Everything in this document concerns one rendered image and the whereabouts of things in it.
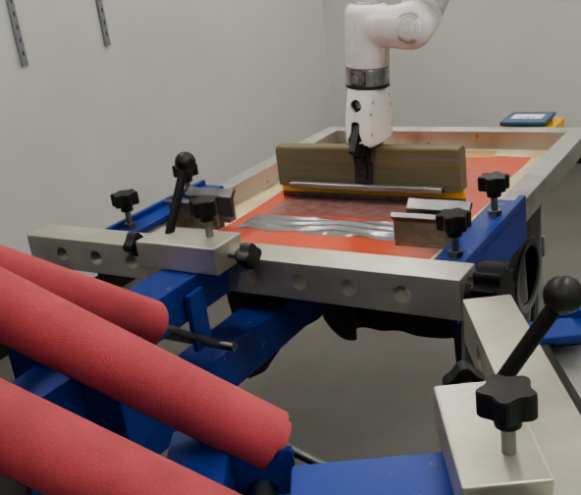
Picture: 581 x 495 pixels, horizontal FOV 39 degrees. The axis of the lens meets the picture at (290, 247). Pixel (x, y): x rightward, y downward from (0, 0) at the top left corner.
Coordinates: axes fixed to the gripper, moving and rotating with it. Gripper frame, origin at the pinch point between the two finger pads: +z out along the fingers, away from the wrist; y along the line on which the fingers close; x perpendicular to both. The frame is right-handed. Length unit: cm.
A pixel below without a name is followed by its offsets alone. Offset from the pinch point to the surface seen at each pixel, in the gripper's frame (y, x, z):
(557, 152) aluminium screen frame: 19.3, -28.4, -0.8
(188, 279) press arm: -56, -2, -3
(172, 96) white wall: 189, 194, 41
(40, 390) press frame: -80, -1, -1
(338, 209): -6.2, 3.0, 5.9
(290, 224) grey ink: -15.7, 7.2, 5.9
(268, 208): -7.8, 16.5, 7.1
